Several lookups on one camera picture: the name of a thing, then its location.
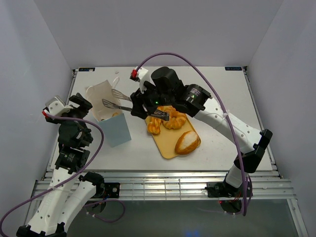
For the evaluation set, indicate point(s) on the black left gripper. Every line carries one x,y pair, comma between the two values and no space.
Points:
85,105

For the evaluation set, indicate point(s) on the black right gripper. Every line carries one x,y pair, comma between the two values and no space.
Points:
139,99

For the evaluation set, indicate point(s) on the blue white paper bag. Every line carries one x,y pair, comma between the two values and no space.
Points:
115,128

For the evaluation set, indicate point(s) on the metal serving tongs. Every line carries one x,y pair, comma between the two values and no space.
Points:
135,111

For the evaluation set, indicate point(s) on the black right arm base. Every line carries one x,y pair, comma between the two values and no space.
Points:
223,190

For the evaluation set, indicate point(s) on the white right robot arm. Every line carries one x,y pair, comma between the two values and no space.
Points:
250,142

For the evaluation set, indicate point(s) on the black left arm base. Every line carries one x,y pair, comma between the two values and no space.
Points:
107,190

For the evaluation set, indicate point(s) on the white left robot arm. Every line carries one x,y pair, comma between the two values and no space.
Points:
68,190

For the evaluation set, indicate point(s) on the orange twisted bread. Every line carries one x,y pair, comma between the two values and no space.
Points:
153,126

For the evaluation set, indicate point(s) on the sugar dusted oval bread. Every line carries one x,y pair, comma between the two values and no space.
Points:
187,143

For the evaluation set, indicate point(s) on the blue table corner sticker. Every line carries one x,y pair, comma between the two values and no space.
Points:
86,69

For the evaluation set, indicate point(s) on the yellow plastic tray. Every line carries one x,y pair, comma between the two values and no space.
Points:
167,139

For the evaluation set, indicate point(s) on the blue sticker right corner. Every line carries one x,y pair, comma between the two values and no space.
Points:
233,68

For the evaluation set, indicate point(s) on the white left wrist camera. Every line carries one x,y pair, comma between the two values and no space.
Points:
55,107

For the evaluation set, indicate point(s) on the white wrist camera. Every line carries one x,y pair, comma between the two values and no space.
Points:
140,75
55,107

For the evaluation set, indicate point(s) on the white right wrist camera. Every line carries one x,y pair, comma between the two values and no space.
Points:
140,75

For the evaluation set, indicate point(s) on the glazed ring pastry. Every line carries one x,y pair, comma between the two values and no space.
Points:
176,118

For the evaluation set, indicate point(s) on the aluminium frame rail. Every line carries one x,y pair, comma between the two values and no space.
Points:
191,185

